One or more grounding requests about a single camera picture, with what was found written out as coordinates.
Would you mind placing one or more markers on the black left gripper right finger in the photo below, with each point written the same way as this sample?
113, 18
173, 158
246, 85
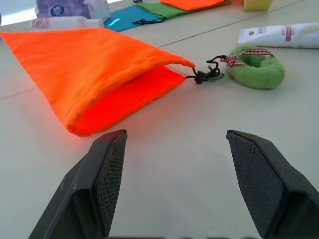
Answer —
269, 186

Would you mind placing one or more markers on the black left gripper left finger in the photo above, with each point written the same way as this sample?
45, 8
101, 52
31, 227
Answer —
82, 189

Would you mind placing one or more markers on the green fuzzy scrunchie with ribbon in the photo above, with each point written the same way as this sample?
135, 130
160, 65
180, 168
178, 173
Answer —
259, 71

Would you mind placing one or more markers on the white cream tube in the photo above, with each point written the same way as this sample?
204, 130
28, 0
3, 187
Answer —
279, 35

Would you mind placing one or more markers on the clear bottle with pink label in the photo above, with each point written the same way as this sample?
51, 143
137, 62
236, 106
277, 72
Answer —
62, 23

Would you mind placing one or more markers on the purple tissue pack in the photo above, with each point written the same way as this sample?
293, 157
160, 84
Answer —
67, 8

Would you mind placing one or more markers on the yellow sponge block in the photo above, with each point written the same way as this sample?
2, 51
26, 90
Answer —
258, 5

